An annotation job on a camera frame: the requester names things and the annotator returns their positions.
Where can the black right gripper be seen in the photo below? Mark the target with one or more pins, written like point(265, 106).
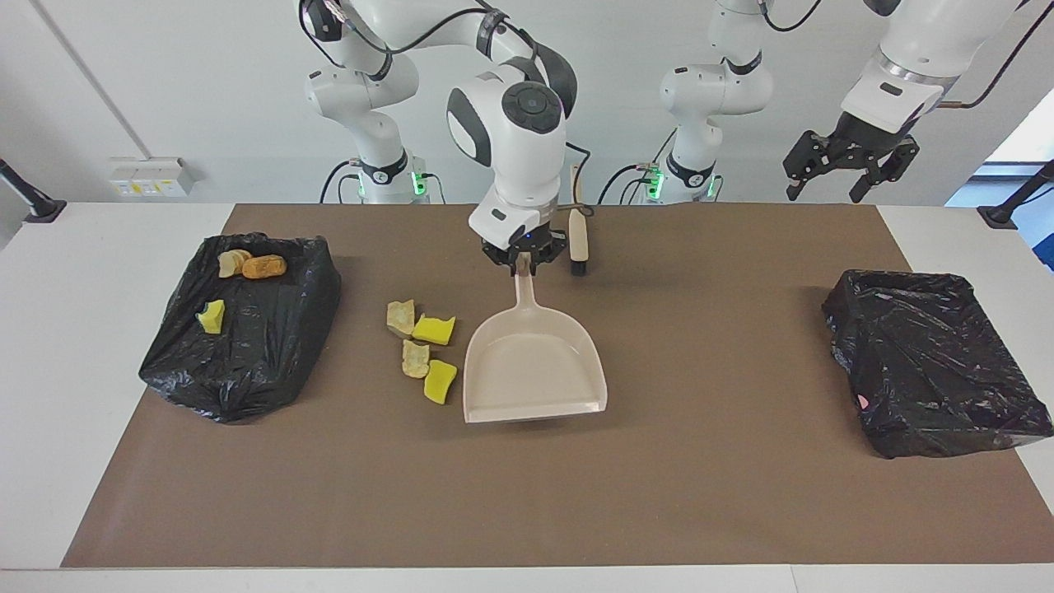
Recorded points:
point(527, 243)

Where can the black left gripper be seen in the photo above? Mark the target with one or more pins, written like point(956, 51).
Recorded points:
point(860, 140)

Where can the beige hand brush black bristles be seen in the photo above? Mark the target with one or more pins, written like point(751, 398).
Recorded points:
point(579, 239)

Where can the beige plastic dustpan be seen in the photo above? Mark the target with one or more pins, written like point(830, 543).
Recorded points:
point(531, 371)

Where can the beige sponge chunk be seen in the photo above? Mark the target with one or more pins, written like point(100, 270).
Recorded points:
point(414, 359)
point(401, 317)

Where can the brown bread roll toy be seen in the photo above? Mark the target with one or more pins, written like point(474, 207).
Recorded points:
point(263, 266)

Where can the striped croissant toy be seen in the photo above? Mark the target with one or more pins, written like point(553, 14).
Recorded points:
point(233, 262)

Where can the yellow sponge piece green edge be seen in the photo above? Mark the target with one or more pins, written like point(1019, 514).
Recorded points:
point(212, 316)

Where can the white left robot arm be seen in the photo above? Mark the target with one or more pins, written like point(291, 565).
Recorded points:
point(716, 91)

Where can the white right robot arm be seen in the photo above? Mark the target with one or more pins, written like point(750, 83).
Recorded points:
point(519, 140)

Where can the black bag bin pink spot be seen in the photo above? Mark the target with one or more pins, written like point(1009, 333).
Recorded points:
point(930, 362)

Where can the black bag lined bin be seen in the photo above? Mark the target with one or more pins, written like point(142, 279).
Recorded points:
point(247, 362)

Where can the black clamp stand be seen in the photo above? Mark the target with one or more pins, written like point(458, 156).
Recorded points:
point(29, 198)
point(1017, 198)

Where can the brown paper table mat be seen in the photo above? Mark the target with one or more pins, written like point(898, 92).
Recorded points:
point(700, 494)

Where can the white wall socket box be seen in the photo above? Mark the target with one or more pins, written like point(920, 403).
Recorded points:
point(148, 175)

